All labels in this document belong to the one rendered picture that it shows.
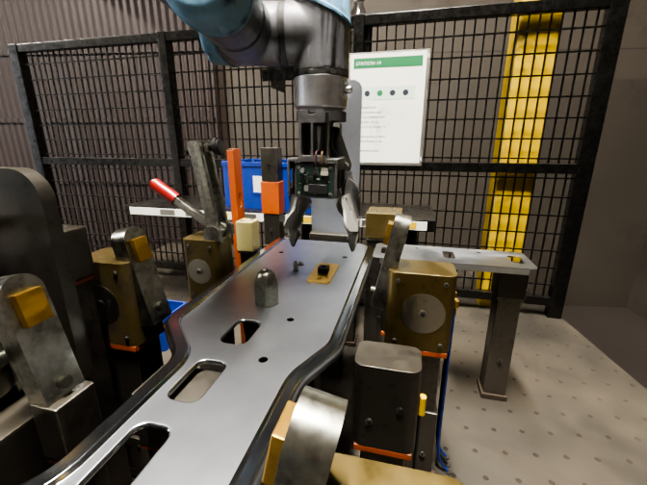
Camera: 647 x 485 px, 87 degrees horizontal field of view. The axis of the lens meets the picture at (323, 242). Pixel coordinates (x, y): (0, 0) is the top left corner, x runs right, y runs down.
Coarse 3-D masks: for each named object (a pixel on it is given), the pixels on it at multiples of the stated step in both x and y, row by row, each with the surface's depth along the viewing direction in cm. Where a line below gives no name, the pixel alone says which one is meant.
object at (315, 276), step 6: (318, 264) 61; (324, 264) 61; (330, 264) 61; (336, 264) 61; (318, 270) 57; (324, 270) 57; (330, 270) 58; (336, 270) 59; (312, 276) 56; (318, 276) 56; (324, 276) 56; (330, 276) 56; (318, 282) 54; (324, 282) 54
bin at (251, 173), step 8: (248, 160) 110; (256, 160) 111; (224, 168) 98; (248, 168) 95; (256, 168) 94; (224, 176) 99; (248, 176) 96; (256, 176) 94; (224, 184) 100; (248, 184) 96; (256, 184) 95; (224, 192) 101; (248, 192) 97; (256, 192) 96; (248, 200) 98; (256, 200) 97; (288, 200) 92; (256, 208) 97; (288, 208) 93
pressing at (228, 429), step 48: (288, 240) 77; (240, 288) 52; (288, 288) 52; (336, 288) 52; (192, 336) 39; (288, 336) 39; (336, 336) 40; (144, 384) 31; (240, 384) 31; (288, 384) 32; (96, 432) 26; (192, 432) 26; (240, 432) 26; (48, 480) 22; (144, 480) 22; (192, 480) 22; (240, 480) 23
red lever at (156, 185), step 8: (152, 184) 60; (160, 184) 60; (160, 192) 60; (168, 192) 60; (176, 192) 61; (168, 200) 60; (176, 200) 60; (184, 200) 61; (184, 208) 60; (192, 208) 60; (192, 216) 60; (200, 216) 60
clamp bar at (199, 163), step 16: (192, 144) 55; (208, 144) 56; (192, 160) 56; (208, 160) 58; (208, 176) 57; (208, 192) 57; (208, 208) 58; (224, 208) 61; (208, 224) 59; (224, 224) 61
